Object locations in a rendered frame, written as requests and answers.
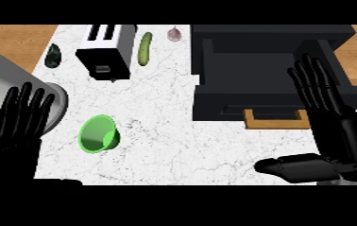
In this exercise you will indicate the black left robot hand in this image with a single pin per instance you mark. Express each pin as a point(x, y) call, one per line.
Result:
point(18, 135)

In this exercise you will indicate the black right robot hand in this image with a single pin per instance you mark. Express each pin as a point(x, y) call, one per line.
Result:
point(333, 132)

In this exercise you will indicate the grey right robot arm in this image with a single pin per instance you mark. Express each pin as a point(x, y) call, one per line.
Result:
point(350, 181)

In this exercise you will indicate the green cup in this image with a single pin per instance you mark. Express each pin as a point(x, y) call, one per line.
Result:
point(95, 135)

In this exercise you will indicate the dark grey drawer front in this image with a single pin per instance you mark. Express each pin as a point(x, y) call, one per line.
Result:
point(219, 105)

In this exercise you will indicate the dark grey open drawer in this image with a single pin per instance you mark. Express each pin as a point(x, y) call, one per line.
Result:
point(247, 62)

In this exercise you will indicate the dark green avocado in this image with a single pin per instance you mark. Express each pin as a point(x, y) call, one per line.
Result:
point(52, 56)

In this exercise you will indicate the black and white toaster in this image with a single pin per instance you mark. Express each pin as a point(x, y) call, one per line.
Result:
point(105, 55)

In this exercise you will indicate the green cucumber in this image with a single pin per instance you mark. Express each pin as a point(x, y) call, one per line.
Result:
point(145, 48)

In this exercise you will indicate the pale pink garlic bulb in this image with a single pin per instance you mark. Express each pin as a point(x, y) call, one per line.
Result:
point(175, 34)

